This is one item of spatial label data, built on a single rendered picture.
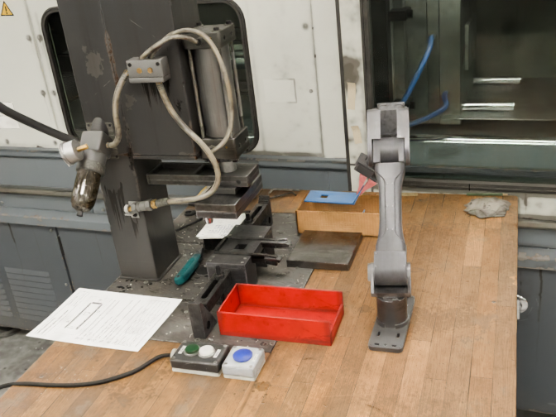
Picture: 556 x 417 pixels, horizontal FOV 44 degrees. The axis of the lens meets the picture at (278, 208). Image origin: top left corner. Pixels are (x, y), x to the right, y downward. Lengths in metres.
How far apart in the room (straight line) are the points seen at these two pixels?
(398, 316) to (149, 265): 0.66
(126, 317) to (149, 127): 0.44
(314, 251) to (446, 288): 0.35
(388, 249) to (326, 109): 0.81
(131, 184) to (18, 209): 1.35
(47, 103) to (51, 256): 0.67
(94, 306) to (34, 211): 1.24
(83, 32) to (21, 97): 1.19
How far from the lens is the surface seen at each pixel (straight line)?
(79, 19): 1.59
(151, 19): 1.50
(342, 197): 1.87
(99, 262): 2.84
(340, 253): 1.72
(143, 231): 1.71
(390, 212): 1.45
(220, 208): 1.53
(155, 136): 1.58
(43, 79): 2.66
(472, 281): 1.64
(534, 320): 2.32
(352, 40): 2.02
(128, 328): 1.60
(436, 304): 1.56
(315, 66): 2.12
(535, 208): 2.10
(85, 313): 1.70
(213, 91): 1.51
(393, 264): 1.42
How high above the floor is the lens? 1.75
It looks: 25 degrees down
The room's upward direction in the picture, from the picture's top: 7 degrees counter-clockwise
